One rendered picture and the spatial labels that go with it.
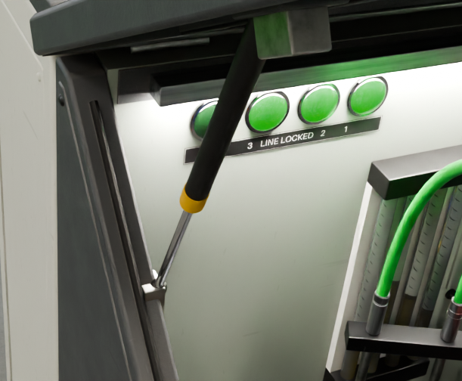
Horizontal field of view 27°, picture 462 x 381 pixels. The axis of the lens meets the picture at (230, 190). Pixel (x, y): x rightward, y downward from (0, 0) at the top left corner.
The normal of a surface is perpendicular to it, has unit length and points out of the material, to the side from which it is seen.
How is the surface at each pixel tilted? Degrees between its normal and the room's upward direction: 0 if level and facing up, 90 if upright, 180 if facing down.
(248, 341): 90
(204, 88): 90
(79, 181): 90
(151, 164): 90
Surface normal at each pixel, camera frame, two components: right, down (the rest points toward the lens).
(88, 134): 0.36, -0.22
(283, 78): 0.42, 0.56
